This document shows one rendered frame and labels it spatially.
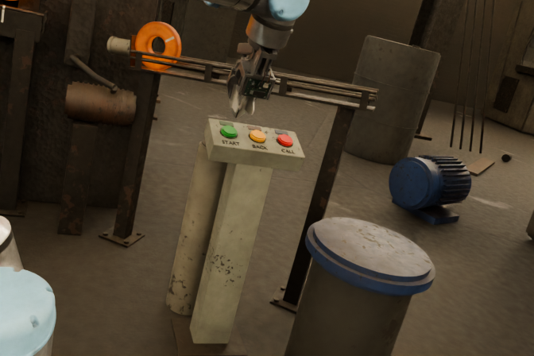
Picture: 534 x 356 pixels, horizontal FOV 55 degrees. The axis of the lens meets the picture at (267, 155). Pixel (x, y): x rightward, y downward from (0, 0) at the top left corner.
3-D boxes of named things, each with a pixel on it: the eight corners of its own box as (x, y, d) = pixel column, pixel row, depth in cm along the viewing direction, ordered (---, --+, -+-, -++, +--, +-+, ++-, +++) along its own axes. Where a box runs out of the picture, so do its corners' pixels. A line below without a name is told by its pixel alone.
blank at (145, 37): (150, 76, 174) (145, 77, 171) (133, 32, 173) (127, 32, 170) (189, 59, 169) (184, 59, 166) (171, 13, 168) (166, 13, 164)
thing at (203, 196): (163, 292, 161) (195, 135, 147) (200, 293, 166) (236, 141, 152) (168, 315, 151) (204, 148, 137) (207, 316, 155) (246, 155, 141)
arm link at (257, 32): (248, 6, 109) (289, 16, 112) (241, 27, 112) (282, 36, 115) (256, 25, 102) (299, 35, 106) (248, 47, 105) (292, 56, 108)
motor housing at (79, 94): (50, 218, 188) (69, 75, 174) (112, 223, 196) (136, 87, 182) (47, 235, 177) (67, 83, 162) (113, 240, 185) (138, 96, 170)
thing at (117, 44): (116, 53, 178) (117, 36, 176) (139, 57, 175) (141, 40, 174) (106, 54, 172) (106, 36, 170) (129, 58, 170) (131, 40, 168)
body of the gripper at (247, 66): (235, 97, 111) (253, 48, 105) (230, 76, 118) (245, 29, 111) (268, 102, 114) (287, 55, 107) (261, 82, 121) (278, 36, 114)
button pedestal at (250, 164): (161, 319, 148) (206, 114, 131) (241, 321, 157) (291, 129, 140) (169, 357, 134) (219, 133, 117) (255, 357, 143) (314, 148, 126)
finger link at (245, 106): (238, 129, 119) (250, 95, 114) (234, 114, 124) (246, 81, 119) (251, 130, 120) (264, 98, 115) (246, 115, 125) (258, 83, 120)
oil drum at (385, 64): (322, 136, 432) (352, 29, 408) (382, 145, 453) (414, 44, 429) (354, 160, 379) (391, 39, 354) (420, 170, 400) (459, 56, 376)
